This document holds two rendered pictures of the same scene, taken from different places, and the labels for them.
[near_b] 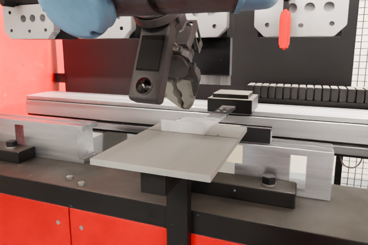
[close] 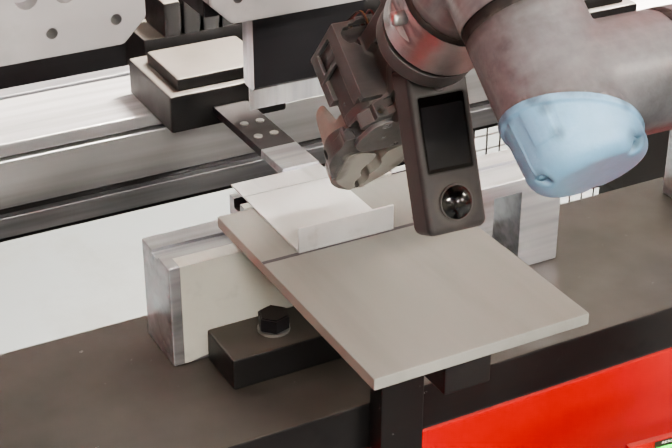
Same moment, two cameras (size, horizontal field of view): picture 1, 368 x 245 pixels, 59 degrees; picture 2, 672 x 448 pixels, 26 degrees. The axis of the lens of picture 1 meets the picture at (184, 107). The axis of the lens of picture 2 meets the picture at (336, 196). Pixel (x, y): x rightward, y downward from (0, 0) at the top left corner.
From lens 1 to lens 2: 87 cm
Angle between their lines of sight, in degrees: 49
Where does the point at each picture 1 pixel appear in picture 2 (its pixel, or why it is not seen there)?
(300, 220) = not seen: hidden behind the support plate
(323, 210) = (571, 281)
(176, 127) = (334, 234)
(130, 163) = (455, 353)
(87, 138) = not seen: outside the picture
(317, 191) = (537, 248)
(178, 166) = (523, 319)
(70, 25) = (572, 188)
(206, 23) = not seen: outside the picture
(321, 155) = not seen: hidden behind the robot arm
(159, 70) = (474, 164)
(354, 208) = (596, 253)
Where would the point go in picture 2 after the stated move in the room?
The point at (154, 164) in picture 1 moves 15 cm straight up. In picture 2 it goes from (488, 335) to (499, 145)
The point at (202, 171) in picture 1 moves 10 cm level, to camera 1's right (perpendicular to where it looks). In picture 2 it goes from (566, 311) to (638, 259)
